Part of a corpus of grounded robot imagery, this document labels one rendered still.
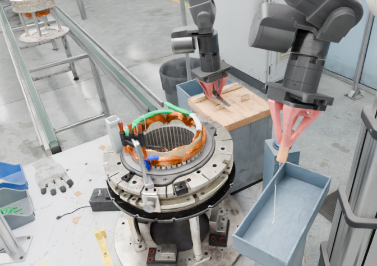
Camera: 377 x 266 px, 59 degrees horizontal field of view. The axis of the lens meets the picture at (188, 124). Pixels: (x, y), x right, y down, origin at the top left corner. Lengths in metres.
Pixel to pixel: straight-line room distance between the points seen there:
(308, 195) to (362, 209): 0.16
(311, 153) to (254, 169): 1.48
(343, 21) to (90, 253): 0.87
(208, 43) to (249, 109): 0.23
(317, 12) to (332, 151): 2.17
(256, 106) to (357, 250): 0.46
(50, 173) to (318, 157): 1.83
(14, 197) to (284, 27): 1.05
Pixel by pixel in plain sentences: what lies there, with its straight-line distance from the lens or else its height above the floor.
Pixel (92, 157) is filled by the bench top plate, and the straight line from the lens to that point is 1.38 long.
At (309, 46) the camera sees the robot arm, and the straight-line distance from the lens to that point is 0.56.
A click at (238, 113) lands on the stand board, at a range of 0.98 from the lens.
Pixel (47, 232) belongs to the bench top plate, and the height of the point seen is 0.78.
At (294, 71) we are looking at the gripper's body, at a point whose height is 1.35.
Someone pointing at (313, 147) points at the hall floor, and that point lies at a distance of 2.64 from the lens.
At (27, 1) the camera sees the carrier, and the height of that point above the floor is 1.08.
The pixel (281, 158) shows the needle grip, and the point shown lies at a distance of 0.61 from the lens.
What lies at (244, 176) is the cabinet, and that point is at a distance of 1.11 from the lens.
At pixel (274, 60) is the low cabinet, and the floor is 0.32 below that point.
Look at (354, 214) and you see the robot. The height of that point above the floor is 0.92.
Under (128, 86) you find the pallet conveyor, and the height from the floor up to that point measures 0.76.
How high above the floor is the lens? 1.59
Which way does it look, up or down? 34 degrees down
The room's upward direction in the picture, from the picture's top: 6 degrees counter-clockwise
